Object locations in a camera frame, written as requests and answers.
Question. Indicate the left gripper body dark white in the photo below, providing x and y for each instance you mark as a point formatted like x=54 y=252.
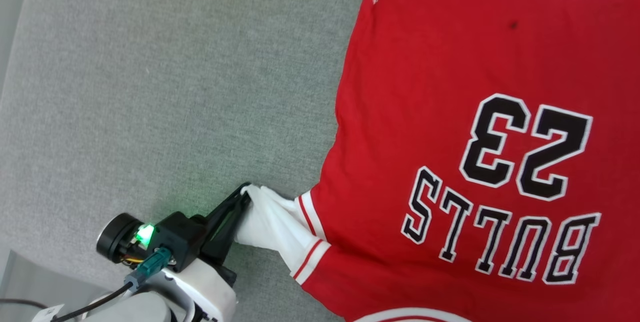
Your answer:
x=182 y=239

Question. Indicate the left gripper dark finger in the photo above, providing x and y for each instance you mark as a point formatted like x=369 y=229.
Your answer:
x=231 y=200
x=222 y=242

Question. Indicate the red basketball jersey white sleeves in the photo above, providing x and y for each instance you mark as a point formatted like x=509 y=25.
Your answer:
x=475 y=61

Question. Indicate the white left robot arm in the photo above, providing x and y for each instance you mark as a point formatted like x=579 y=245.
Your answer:
x=135 y=309

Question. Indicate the white paper tag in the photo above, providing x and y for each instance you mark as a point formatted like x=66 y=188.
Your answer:
x=49 y=313

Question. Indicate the black round wrist camera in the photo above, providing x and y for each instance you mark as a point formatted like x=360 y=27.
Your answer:
x=117 y=238

